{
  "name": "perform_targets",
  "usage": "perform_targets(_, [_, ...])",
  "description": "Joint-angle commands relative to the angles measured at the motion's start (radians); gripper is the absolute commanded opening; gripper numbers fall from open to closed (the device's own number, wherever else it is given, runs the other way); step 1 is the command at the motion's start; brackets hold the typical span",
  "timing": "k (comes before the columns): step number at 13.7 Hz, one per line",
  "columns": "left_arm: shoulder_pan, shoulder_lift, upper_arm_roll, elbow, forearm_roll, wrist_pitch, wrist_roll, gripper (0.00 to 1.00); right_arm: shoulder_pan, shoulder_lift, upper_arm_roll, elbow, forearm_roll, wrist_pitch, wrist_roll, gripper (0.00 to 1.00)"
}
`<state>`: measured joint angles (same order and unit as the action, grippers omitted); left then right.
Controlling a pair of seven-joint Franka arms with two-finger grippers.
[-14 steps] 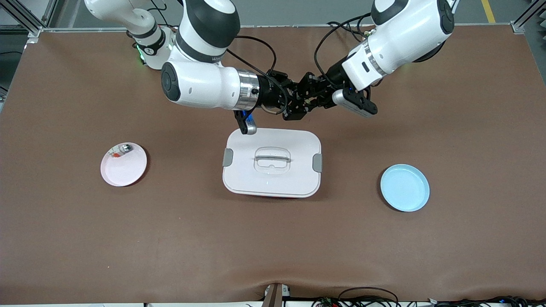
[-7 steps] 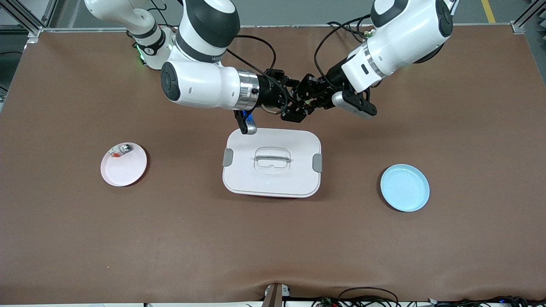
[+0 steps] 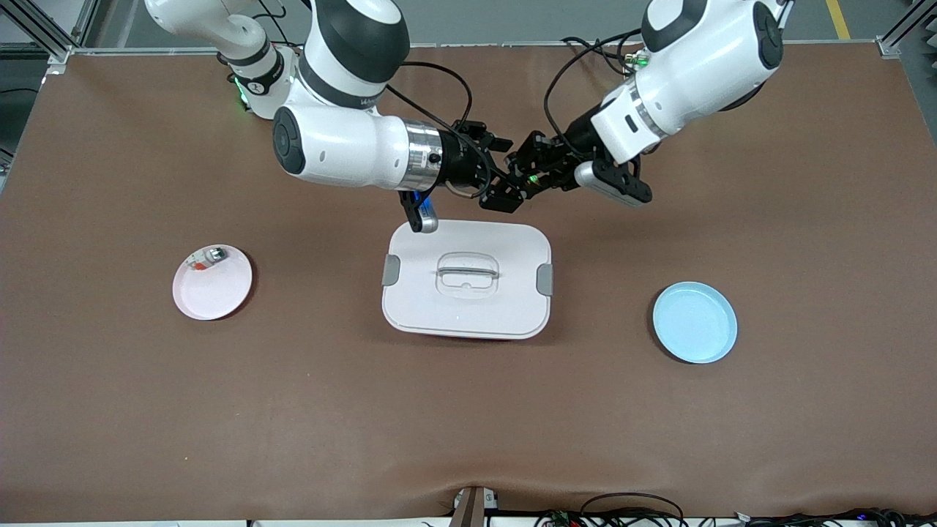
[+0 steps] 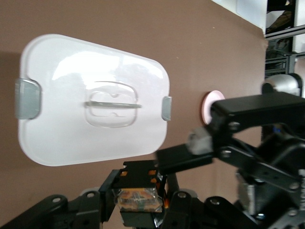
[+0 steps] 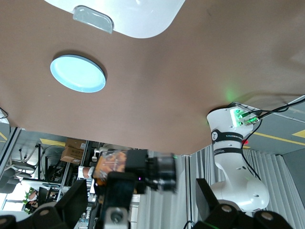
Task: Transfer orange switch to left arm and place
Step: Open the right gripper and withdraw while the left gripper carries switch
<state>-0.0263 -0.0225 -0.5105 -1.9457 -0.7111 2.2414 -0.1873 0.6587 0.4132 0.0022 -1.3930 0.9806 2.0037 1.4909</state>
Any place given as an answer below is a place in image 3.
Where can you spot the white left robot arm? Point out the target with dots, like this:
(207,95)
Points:
(703,66)

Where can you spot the white lidded storage box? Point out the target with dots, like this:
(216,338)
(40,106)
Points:
(468,300)

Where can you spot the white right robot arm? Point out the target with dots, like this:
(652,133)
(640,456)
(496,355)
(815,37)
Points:
(329,146)

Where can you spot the light blue round plate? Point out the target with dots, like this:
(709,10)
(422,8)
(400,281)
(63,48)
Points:
(694,322)

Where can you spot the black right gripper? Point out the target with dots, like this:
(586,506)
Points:
(460,161)

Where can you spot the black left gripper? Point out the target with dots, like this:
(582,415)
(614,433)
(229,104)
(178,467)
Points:
(567,150)

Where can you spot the aluminium frame post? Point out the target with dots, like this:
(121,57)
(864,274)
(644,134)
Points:
(904,33)
(55,40)

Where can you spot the green button switch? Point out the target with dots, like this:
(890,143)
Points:
(208,258)

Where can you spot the pink round plate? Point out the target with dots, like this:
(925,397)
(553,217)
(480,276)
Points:
(212,293)

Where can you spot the brown table cover mat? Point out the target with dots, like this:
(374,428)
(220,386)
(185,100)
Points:
(468,410)

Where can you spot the brown clamp bracket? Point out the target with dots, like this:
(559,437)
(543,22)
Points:
(468,509)

